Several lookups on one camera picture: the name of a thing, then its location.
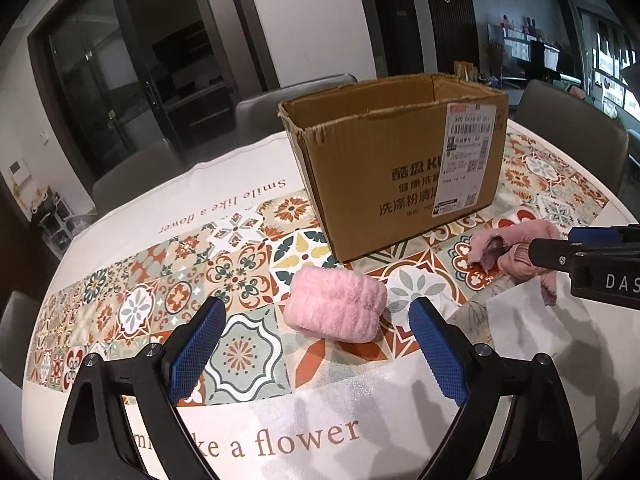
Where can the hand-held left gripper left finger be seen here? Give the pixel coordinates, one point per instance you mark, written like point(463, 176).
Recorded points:
point(195, 345)

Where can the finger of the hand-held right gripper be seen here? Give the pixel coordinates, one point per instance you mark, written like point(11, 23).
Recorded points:
point(590, 235)
point(550, 254)

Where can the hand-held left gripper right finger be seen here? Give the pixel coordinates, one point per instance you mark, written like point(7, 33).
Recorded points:
point(440, 355)

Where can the dusty pink cloth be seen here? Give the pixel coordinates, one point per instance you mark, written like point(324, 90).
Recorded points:
point(510, 260)

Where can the grey printed cloth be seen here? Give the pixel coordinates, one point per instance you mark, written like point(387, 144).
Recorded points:
point(475, 307)

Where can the white cloth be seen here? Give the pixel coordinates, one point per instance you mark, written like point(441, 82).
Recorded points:
point(525, 315)

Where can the pink fluffy towel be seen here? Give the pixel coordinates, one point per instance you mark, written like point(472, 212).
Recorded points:
point(335, 305)

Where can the brown cardboard box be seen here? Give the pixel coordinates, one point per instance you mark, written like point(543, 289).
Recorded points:
point(375, 170)

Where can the grey dining chair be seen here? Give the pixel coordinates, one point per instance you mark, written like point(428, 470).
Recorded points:
point(295, 105)
point(570, 120)
point(15, 330)
point(135, 175)

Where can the patterned tile print tablecloth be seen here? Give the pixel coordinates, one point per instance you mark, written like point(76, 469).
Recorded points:
point(250, 210)

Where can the black computer monitor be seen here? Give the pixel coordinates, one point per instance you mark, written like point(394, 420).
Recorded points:
point(544, 55)

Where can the white storage trolley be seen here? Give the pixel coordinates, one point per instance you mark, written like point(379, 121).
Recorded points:
point(55, 220)

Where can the dark glass sliding door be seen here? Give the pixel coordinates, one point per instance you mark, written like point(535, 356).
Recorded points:
point(125, 70)

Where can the white wall control panel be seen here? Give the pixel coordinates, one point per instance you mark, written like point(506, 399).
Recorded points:
point(18, 169)

